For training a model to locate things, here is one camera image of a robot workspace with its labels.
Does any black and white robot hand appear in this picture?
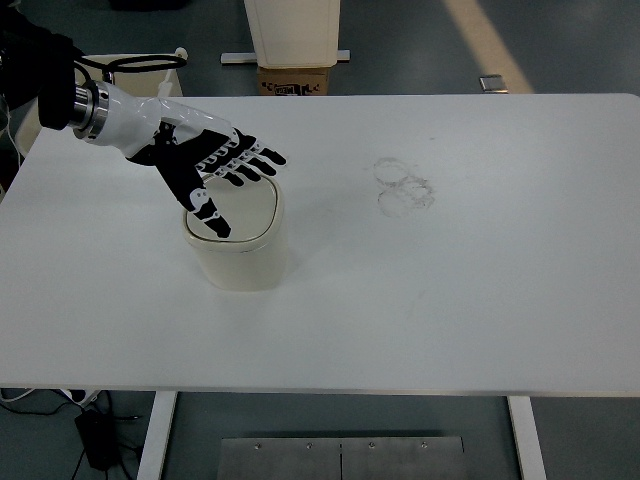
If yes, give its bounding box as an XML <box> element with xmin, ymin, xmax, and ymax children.
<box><xmin>88</xmin><ymin>82</ymin><xmax>286</xmax><ymax>239</ymax></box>

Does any small beige trash can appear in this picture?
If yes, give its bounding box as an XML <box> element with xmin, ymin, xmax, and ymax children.
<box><xmin>182</xmin><ymin>175</ymin><xmax>288</xmax><ymax>292</ymax></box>

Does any beige open bin behind table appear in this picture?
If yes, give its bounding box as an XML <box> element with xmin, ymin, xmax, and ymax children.
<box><xmin>13</xmin><ymin>54</ymin><xmax>183</xmax><ymax>157</ymax></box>

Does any white table foot bar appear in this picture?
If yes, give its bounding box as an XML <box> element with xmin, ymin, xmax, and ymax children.
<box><xmin>220</xmin><ymin>49</ymin><xmax>351</xmax><ymax>65</ymax></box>

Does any brown cardboard box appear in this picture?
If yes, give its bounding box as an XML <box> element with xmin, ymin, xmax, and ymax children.
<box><xmin>257</xmin><ymin>67</ymin><xmax>331</xmax><ymax>96</ymax></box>

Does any white power strip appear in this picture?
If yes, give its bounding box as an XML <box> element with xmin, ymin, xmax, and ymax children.
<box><xmin>59</xmin><ymin>389</ymin><xmax>101</xmax><ymax>407</ymax></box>

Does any black power adapter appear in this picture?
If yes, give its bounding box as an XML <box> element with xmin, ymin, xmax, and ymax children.
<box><xmin>74</xmin><ymin>410</ymin><xmax>120</xmax><ymax>471</ymax></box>

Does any small grey floor plate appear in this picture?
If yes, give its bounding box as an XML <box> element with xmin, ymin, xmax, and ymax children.
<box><xmin>479</xmin><ymin>75</ymin><xmax>509</xmax><ymax>94</ymax></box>

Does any left white table leg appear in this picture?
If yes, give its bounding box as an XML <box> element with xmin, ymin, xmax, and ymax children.
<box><xmin>136</xmin><ymin>391</ymin><xmax>178</xmax><ymax>480</ymax></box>

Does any white table leg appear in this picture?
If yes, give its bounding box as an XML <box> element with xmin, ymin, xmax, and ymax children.
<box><xmin>507</xmin><ymin>396</ymin><xmax>547</xmax><ymax>480</ymax></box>
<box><xmin>136</xmin><ymin>391</ymin><xmax>178</xmax><ymax>480</ymax></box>

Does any right white table leg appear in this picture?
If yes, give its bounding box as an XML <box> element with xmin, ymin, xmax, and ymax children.
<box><xmin>507</xmin><ymin>396</ymin><xmax>547</xmax><ymax>480</ymax></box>

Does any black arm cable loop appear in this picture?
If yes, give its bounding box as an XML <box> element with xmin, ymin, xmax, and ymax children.
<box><xmin>73</xmin><ymin>53</ymin><xmax>189</xmax><ymax>94</ymax></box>

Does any black floor cable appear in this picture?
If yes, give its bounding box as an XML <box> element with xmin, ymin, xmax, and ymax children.
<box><xmin>0</xmin><ymin>389</ymin><xmax>146</xmax><ymax>480</ymax></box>

